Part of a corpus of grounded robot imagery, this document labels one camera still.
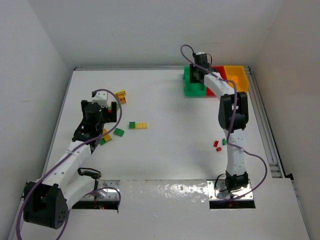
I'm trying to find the tan lego plate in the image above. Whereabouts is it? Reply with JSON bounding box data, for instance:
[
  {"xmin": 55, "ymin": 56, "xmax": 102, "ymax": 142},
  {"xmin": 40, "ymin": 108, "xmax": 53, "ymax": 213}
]
[{"xmin": 135, "ymin": 122, "xmax": 148, "ymax": 129}]

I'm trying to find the orange lego piece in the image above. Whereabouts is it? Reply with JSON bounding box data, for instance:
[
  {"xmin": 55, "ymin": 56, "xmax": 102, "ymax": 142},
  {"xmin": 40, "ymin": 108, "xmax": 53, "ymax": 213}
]
[{"xmin": 231, "ymin": 77, "xmax": 239, "ymax": 83}]

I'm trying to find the red lego brick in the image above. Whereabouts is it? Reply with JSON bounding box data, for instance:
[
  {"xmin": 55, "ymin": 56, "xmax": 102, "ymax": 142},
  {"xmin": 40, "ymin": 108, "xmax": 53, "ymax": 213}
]
[{"xmin": 213, "ymin": 140, "xmax": 219, "ymax": 148}]

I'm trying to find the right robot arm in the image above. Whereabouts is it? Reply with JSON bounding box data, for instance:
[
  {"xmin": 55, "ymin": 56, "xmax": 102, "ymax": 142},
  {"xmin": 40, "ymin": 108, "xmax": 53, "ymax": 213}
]
[{"xmin": 190, "ymin": 52, "xmax": 249, "ymax": 192}]

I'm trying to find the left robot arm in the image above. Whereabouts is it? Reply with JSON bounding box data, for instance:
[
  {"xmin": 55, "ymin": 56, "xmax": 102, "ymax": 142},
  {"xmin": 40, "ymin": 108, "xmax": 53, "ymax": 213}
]
[{"xmin": 23, "ymin": 100, "xmax": 118, "ymax": 229}]

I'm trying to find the red green flower lego stack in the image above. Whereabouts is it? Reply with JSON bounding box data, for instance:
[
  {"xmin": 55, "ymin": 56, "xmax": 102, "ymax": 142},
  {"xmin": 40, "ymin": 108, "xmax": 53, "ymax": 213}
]
[{"xmin": 108, "ymin": 103, "xmax": 120, "ymax": 113}]

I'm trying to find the yellow hollow lego block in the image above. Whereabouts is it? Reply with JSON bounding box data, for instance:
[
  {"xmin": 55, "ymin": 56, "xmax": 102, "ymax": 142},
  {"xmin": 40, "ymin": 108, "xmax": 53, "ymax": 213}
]
[{"xmin": 118, "ymin": 94, "xmax": 127, "ymax": 104}]

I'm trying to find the yellow arch lego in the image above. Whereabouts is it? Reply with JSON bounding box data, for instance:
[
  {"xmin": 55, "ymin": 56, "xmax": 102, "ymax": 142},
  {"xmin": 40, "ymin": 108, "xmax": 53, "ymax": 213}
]
[{"xmin": 115, "ymin": 89, "xmax": 126, "ymax": 99}]

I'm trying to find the green plastic bin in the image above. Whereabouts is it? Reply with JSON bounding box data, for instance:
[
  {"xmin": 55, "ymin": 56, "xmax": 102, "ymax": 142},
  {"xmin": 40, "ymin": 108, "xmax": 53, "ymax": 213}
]
[{"xmin": 183, "ymin": 65, "xmax": 207, "ymax": 97}]

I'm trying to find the red plastic bin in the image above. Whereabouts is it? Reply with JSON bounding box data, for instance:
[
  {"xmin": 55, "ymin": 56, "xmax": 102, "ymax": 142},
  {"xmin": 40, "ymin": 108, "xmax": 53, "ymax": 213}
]
[{"xmin": 205, "ymin": 66, "xmax": 227, "ymax": 97}]

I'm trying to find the green lego brick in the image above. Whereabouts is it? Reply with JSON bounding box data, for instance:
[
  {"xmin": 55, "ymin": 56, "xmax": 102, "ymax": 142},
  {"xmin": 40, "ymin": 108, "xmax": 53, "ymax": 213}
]
[{"xmin": 113, "ymin": 128, "xmax": 125, "ymax": 137}]

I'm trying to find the yellow long lego brick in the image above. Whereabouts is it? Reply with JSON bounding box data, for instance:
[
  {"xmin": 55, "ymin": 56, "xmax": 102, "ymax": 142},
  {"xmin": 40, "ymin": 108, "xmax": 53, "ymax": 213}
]
[{"xmin": 102, "ymin": 128, "xmax": 112, "ymax": 143}]

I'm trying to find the green lego under yellow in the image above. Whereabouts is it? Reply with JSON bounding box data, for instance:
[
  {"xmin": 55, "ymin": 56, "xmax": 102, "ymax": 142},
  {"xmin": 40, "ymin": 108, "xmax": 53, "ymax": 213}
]
[{"xmin": 99, "ymin": 138, "xmax": 107, "ymax": 146}]

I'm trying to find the yellow plastic bin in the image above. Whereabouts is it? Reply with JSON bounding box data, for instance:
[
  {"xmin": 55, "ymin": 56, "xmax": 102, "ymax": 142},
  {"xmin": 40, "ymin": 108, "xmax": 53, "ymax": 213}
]
[{"xmin": 224, "ymin": 65, "xmax": 250, "ymax": 93}]

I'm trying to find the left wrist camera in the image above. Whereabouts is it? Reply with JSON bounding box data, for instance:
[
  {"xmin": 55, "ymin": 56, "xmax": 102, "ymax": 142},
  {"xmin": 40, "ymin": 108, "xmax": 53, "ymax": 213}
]
[{"xmin": 92, "ymin": 91, "xmax": 108, "ymax": 108}]

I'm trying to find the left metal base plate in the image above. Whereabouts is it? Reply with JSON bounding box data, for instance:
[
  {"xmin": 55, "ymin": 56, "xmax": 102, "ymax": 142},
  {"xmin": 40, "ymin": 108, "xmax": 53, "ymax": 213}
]
[{"xmin": 80, "ymin": 180, "xmax": 121, "ymax": 201}]

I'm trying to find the metal base plate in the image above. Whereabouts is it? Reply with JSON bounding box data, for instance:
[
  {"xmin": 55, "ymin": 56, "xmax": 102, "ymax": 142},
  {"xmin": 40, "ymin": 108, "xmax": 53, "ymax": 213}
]
[
  {"xmin": 80, "ymin": 180, "xmax": 121, "ymax": 201},
  {"xmin": 207, "ymin": 179, "xmax": 254, "ymax": 201}
]

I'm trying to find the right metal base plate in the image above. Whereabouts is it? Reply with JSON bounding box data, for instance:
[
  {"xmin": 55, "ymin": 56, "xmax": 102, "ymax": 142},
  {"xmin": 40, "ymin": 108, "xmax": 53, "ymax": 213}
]
[{"xmin": 207, "ymin": 179, "xmax": 254, "ymax": 201}]

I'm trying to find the aluminium frame rail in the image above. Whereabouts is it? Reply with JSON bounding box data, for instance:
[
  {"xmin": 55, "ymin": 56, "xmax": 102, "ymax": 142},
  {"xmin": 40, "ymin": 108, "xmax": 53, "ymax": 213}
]
[{"xmin": 244, "ymin": 66, "xmax": 285, "ymax": 178}]

